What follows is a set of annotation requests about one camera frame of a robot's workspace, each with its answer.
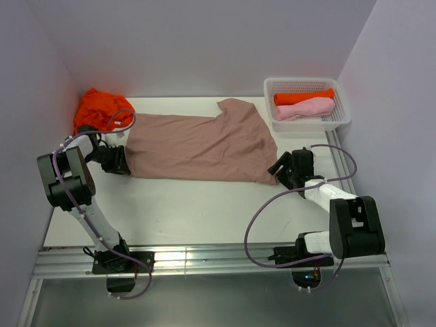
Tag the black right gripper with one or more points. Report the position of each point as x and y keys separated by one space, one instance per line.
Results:
x=287 y=160

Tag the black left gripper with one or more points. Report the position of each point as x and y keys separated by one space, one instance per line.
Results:
x=119 y=165

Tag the dusty pink t-shirt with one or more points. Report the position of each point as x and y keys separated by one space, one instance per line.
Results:
x=234 y=146

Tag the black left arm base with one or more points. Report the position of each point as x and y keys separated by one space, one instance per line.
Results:
x=121 y=273

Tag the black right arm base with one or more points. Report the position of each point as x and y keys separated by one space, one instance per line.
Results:
x=311 y=276

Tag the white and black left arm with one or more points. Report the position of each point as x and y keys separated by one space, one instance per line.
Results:
x=68 y=184

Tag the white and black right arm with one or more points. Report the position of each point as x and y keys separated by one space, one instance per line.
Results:
x=354 y=226

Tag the crumpled orange t-shirt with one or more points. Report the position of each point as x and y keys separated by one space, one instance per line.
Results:
x=103 y=111

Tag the white perforated plastic basket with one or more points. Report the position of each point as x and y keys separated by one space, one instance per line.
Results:
x=339 y=116

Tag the rolled light pink t-shirt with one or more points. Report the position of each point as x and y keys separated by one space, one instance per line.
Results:
x=318 y=106

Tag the rolled orange t-shirt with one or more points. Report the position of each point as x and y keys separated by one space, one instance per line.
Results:
x=281 y=99

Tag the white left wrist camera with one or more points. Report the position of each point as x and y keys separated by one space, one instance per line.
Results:
x=115 y=139

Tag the aluminium frame rail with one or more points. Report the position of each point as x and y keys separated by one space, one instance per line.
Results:
x=70 y=263

